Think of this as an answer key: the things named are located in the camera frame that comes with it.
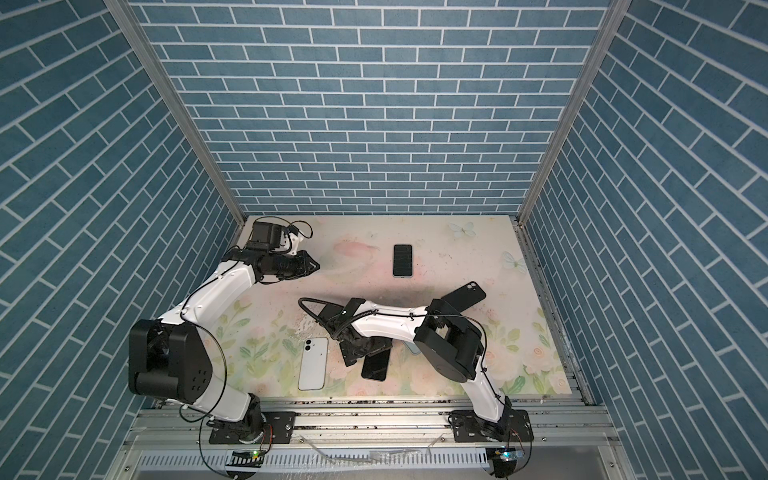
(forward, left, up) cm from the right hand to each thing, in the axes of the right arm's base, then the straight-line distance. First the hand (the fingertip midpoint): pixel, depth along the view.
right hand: (363, 352), depth 86 cm
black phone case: (+22, -31, -1) cm, 38 cm away
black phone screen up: (-4, -4, +1) cm, 6 cm away
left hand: (+19, +15, +16) cm, 29 cm away
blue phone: (+35, -9, -1) cm, 37 cm away
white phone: (-4, +14, -1) cm, 15 cm away
